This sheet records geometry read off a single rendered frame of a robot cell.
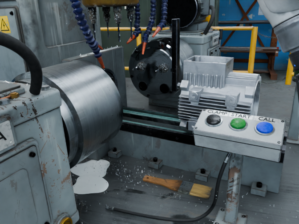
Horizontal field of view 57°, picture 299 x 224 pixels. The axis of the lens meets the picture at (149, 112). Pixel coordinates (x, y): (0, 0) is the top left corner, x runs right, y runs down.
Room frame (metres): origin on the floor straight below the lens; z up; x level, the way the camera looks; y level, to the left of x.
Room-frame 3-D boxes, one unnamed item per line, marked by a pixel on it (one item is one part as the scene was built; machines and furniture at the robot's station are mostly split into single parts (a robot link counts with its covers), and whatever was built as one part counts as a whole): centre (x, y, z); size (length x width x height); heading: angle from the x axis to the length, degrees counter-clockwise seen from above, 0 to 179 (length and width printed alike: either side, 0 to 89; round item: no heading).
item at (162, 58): (1.23, -0.08, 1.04); 0.41 x 0.25 x 0.25; 152
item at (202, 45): (1.46, -0.21, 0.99); 0.35 x 0.31 x 0.37; 152
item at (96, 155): (0.87, 0.19, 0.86); 0.07 x 0.06 x 0.12; 152
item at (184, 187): (0.68, -0.07, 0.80); 0.21 x 0.05 x 0.01; 66
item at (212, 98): (0.78, -0.21, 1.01); 0.20 x 0.19 x 0.19; 61
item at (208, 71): (0.80, -0.18, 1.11); 0.12 x 0.11 x 0.07; 61
